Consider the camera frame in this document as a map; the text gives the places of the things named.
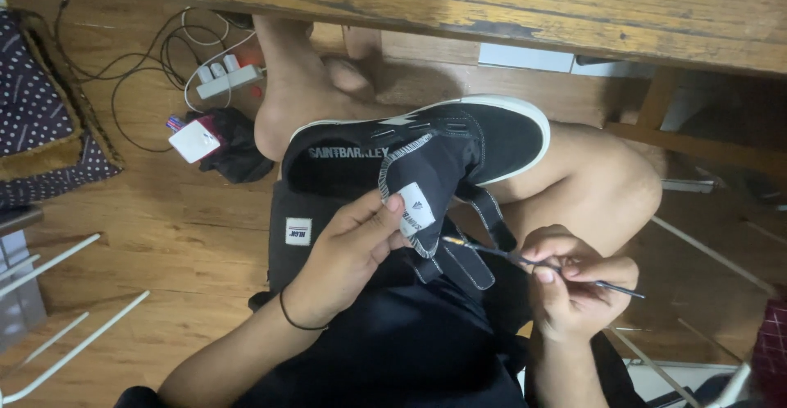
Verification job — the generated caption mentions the person's right hand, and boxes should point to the person's right hand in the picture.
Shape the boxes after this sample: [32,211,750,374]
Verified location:
[521,225,641,343]

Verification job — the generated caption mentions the person's left hand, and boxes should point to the person's left hand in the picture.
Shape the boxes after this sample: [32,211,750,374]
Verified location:
[284,189,411,331]

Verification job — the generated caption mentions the dark shoelace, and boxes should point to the dark shoelace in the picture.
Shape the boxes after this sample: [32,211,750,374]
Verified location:
[441,236,646,300]

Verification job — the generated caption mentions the black sneaker with white sole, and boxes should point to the black sneaker with white sole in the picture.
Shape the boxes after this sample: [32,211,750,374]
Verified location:
[280,94,552,292]

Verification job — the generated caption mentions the person's dark shorts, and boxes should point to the person's dark shorts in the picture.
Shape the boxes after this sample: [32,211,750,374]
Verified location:
[234,260,536,408]

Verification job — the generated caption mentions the person's right leg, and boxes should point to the person's right leg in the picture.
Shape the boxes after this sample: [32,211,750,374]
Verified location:
[253,14,664,261]

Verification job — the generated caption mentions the white metal rod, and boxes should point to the white metal rod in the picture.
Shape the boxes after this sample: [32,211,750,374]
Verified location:
[651,214,779,297]

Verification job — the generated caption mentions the black crumpled pouch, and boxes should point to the black crumpled pouch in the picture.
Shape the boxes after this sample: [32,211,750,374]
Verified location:
[186,107,275,185]

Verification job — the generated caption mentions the white and red charger box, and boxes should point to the white and red charger box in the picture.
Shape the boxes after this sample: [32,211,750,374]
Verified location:
[166,115,223,164]

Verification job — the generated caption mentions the red checked cloth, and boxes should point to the red checked cloth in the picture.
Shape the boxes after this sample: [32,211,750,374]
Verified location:
[751,299,787,392]

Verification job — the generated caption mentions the person's left foot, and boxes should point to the person's left foot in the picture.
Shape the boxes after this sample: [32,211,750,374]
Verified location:
[323,25,386,103]

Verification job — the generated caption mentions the white power strip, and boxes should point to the white power strip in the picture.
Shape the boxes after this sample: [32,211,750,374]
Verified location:
[195,54,266,100]

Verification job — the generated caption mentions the white flat board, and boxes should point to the white flat board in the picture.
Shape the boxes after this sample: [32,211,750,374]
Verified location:
[478,42,576,74]

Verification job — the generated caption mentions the dark polka dot cushion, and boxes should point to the dark polka dot cushion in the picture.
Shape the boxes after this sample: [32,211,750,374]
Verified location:
[0,7,125,212]

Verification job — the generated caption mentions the black hair tie wristband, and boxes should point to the black hair tie wristband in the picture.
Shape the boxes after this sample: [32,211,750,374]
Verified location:
[279,285,330,333]

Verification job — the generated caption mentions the wooden table frame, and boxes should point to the wooden table frame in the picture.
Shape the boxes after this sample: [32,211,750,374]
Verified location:
[604,65,787,180]

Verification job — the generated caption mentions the white cable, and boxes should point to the white cable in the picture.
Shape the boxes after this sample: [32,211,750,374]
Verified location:
[180,9,259,114]

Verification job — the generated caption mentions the black cable tangle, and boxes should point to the black cable tangle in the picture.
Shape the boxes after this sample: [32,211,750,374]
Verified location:
[53,0,254,154]

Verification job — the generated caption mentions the white metal rack frame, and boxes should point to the white metal rack frame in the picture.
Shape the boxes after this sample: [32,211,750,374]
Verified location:
[0,232,152,406]

